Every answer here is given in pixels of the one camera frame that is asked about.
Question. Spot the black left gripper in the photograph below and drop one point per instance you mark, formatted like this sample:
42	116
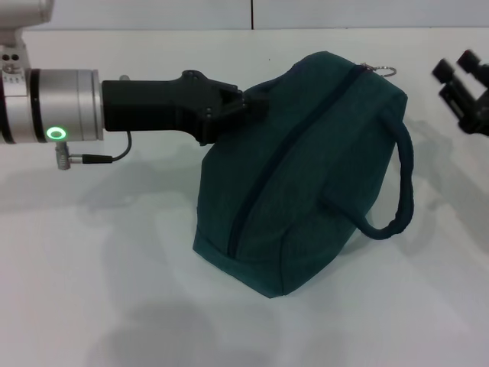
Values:
160	107

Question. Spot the dark teal lunch bag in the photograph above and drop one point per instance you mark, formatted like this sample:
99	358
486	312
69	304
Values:
298	183

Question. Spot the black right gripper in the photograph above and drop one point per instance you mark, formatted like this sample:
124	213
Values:
477	116

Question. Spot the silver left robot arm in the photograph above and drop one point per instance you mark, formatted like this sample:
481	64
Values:
49	107

